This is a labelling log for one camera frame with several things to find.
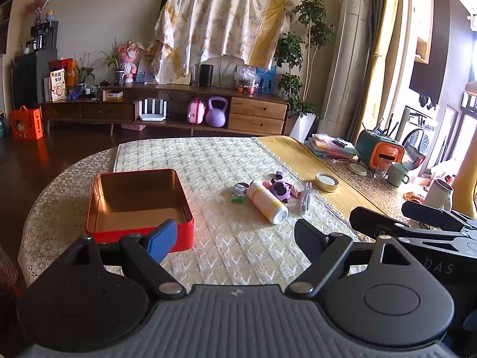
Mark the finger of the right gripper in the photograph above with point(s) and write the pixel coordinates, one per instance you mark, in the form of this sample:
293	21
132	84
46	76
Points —
439	218
373	224

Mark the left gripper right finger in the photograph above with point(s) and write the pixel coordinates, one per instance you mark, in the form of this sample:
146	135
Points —
326	253

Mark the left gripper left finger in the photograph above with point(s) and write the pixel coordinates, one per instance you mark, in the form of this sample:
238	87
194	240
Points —
141	261

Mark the round metal tin lid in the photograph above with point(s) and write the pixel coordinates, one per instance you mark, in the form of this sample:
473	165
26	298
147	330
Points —
326	182

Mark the pink comb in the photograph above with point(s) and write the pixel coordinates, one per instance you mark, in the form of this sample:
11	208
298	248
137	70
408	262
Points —
295	192

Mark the white yellow bottle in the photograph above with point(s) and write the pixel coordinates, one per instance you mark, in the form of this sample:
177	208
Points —
267	203

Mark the purple sheep toy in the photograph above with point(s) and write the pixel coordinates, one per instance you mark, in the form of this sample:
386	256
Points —
279	188

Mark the green small toy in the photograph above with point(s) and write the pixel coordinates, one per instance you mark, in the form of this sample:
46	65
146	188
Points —
237	199

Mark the white frame sunglasses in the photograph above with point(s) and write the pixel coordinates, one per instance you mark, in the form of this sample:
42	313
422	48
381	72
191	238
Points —
305	198

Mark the green mug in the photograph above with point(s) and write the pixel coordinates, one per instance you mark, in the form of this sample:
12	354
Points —
397	174

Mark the red metal tin box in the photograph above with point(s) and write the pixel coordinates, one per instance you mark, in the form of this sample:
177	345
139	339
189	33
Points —
137	202

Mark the green orange tissue box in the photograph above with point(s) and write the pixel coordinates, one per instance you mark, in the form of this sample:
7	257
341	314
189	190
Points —
371	147

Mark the quilted cream table mat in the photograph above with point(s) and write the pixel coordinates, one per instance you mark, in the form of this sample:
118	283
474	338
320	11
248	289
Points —
234	243

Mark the stack of books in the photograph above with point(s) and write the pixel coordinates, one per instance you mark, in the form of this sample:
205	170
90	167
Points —
326	146

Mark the lace tablecloth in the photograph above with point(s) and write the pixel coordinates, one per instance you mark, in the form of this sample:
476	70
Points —
58	216

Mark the white standing air conditioner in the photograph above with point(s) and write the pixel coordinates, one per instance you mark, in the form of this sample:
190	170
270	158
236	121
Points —
348	69

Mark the white wifi router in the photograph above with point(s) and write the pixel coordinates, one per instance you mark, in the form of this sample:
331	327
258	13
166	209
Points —
152	110

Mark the pink toy case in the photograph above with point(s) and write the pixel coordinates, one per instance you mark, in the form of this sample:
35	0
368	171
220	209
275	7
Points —
196	111

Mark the wooden tv cabinet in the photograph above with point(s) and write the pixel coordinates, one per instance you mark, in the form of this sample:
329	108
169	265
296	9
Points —
250	115

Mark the purple kettlebell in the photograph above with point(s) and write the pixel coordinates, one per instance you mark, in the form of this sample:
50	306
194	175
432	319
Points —
216	116

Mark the orange gift box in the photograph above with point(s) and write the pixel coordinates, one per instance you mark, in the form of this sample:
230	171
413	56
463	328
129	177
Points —
26	123

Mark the blue box on cabinet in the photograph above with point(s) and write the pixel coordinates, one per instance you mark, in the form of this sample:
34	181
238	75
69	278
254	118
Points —
267	80

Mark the potted green tree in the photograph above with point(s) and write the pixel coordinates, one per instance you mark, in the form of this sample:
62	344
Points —
296	54

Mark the black speaker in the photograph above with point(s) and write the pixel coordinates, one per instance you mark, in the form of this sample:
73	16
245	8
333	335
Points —
205	75

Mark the snack box with cartoon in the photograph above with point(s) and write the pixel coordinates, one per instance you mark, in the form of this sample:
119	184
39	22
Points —
57	85

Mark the bag of fruit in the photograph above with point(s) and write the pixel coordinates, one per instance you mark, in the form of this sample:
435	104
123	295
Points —
246	79

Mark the pink plush doll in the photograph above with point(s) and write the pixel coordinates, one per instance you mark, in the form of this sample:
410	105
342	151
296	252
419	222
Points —
128	54

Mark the black cabinet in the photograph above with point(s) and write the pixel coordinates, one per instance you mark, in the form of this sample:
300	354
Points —
31	68

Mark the floral cloth cover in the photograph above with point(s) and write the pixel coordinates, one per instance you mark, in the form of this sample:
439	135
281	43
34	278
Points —
189	32

